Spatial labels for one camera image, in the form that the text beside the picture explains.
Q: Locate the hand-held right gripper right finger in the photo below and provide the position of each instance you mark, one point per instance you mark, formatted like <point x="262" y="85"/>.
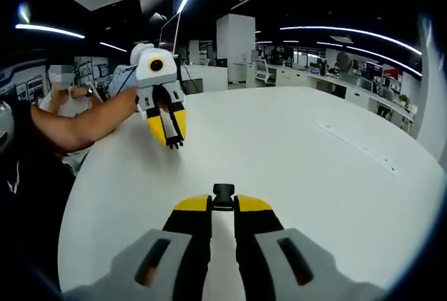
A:
<point x="258" y="238"/>

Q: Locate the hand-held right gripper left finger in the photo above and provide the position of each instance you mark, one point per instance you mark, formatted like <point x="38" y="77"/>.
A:
<point x="188" y="231"/>

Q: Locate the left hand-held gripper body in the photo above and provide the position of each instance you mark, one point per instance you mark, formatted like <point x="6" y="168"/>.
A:
<point x="155" y="75"/>

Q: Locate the black pronged plastic buckle part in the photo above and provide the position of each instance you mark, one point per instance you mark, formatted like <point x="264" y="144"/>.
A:
<point x="174" y="143"/>

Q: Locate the black socket plastic buckle part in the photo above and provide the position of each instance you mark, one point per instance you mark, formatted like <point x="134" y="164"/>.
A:
<point x="223" y="192"/>

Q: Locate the large dark monitor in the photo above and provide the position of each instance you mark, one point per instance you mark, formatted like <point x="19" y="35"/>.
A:
<point x="170" y="32"/>

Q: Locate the white square pillar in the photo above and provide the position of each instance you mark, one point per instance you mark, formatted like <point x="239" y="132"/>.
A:
<point x="235" y="49"/>

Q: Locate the white office chair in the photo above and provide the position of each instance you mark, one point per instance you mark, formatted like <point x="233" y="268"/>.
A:
<point x="262" y="69"/>

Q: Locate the person's dark clothing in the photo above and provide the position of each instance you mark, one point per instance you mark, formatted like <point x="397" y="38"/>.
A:
<point x="31" y="192"/>

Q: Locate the row of white office desks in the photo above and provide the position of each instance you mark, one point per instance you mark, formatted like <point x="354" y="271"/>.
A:
<point x="359" y="95"/>

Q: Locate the small green plant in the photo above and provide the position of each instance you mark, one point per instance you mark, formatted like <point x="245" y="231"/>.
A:
<point x="405" y="100"/>

